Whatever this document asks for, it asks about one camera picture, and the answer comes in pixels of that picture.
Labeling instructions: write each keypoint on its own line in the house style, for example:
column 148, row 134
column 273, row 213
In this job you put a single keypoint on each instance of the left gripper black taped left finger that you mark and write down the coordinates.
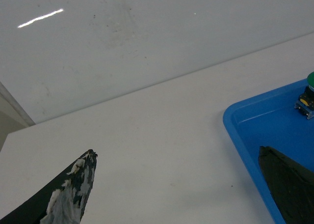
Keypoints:
column 63, row 200

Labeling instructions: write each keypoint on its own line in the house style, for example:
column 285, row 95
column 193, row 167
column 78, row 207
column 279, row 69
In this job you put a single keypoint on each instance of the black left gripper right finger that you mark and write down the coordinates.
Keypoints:
column 291, row 185

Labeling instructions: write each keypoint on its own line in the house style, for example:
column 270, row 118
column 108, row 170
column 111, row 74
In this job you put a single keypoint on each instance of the blue plastic tray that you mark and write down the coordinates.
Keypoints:
column 270, row 119

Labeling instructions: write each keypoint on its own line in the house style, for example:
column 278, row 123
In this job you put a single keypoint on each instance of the green mushroom push button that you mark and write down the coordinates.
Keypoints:
column 305, row 101

